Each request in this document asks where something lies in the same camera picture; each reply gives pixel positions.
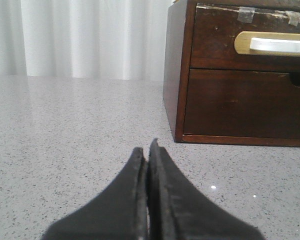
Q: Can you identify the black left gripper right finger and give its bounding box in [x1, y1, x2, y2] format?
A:
[147, 139, 265, 240]

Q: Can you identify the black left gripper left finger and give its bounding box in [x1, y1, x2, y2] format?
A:
[42, 147, 148, 240]

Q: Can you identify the white curtain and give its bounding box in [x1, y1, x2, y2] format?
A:
[0, 0, 172, 81]

